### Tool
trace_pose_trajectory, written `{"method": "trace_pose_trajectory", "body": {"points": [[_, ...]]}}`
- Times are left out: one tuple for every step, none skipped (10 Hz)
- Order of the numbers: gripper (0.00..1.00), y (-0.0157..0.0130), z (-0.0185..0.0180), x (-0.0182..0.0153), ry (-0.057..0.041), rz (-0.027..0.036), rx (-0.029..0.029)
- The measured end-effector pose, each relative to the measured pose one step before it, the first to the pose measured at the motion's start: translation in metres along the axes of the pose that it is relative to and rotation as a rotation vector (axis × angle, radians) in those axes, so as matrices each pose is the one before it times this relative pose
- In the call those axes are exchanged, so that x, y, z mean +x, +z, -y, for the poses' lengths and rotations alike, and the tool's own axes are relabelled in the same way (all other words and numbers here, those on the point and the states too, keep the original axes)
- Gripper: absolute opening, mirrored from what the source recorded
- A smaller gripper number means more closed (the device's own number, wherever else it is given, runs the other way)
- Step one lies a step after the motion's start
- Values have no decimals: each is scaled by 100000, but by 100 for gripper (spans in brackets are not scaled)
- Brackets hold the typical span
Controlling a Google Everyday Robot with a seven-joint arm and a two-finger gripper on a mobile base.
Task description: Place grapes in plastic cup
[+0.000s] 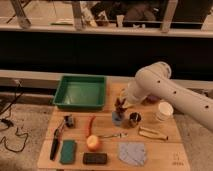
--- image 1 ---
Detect purple grapes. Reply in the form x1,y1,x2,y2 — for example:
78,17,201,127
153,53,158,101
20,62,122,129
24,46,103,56
146,95,160,104

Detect black handled knife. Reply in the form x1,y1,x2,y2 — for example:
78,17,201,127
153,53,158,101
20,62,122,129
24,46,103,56
50,121,64,161

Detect black cable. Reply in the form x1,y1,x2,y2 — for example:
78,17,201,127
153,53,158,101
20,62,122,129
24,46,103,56
0,79,29,154

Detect beige wooden tool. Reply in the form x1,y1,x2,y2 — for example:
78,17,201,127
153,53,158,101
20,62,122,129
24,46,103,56
138,126,168,140

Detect white plastic cup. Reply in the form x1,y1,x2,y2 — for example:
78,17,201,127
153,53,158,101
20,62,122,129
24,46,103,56
156,101,174,121

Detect green plastic tray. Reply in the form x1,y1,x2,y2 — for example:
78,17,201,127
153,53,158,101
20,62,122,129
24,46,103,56
53,75,106,110

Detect dark round cup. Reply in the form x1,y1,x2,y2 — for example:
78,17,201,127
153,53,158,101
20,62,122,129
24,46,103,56
129,112,141,127

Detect small metal clip toy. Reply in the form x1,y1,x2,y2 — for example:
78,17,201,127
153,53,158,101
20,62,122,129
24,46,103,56
64,115,75,128

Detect red chili pepper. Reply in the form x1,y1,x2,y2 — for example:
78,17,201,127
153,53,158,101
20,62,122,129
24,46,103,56
86,116,96,137

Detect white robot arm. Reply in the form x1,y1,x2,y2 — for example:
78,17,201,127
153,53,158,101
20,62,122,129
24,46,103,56
120,61,213,132

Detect green sponge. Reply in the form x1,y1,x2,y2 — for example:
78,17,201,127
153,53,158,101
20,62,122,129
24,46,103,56
60,140,76,164

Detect blue grey cloth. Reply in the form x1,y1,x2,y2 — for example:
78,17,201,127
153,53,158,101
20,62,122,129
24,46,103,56
118,142,146,166

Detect black rectangular block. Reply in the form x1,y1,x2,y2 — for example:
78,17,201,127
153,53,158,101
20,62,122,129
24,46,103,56
83,153,108,164

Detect orange apple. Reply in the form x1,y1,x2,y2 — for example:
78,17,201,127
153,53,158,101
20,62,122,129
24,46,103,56
86,135,101,151

